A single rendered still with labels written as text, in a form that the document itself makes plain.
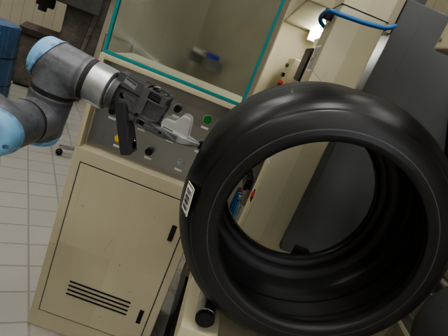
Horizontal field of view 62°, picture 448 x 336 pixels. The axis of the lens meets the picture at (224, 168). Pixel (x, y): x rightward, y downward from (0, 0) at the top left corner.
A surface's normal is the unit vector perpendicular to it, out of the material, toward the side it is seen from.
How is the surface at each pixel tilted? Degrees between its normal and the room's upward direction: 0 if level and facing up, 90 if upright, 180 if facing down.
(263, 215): 90
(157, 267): 90
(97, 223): 90
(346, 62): 90
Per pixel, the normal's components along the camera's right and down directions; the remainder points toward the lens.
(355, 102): 0.09, -0.50
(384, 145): 0.03, 0.13
